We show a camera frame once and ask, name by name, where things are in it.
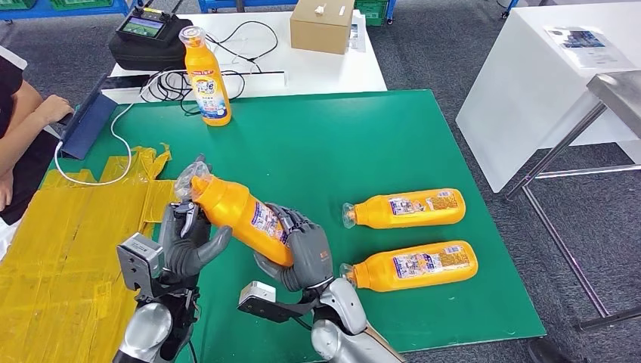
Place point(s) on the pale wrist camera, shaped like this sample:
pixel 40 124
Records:
pixel 258 293
pixel 140 260

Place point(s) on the black carrying case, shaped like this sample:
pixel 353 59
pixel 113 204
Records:
pixel 150 57

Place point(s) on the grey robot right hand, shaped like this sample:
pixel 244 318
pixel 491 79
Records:
pixel 310 255

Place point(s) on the black flat pad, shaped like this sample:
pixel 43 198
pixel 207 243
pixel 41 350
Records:
pixel 125 82

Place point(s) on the blue tablet case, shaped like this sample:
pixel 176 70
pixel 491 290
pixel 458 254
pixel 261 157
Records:
pixel 89 125

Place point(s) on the brown cardboard box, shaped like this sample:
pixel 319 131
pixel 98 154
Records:
pixel 320 27

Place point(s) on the large white table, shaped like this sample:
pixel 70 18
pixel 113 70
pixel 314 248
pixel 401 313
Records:
pixel 526 90

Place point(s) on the yellow plastic sheet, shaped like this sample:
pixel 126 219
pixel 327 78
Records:
pixel 50 280

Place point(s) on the blue metal rack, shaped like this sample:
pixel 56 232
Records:
pixel 220 5
pixel 45 13

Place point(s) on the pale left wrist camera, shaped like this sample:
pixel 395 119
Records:
pixel 140 260

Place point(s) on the person's forearm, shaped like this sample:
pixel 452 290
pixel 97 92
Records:
pixel 25 135

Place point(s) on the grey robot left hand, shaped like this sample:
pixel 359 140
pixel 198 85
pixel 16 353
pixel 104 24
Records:
pixel 183 255

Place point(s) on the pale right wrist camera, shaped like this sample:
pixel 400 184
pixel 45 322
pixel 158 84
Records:
pixel 258 293

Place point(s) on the printed leaflet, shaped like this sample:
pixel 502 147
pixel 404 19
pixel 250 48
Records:
pixel 357 39

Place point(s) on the stainless steel table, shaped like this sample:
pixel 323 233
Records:
pixel 621 95

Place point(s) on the printed paper sheet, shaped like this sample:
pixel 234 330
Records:
pixel 586 47

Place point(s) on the grey metal post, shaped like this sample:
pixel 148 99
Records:
pixel 241 6

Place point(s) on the orange detergent bottle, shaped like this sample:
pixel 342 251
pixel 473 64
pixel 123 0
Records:
pixel 235 210
pixel 208 85
pixel 410 208
pixel 420 265

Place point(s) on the green plastic crate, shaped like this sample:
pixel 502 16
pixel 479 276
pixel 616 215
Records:
pixel 373 12
pixel 82 4
pixel 17 4

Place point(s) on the person's hand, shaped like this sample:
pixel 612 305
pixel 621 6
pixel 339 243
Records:
pixel 56 110
pixel 6 190

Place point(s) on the black controller with screen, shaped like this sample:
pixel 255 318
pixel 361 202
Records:
pixel 144 27

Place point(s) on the black right camera bracket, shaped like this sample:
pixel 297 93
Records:
pixel 280 311

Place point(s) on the person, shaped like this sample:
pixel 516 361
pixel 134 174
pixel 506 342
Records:
pixel 10 100

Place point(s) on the thin black strip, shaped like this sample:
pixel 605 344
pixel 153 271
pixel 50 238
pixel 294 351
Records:
pixel 255 73

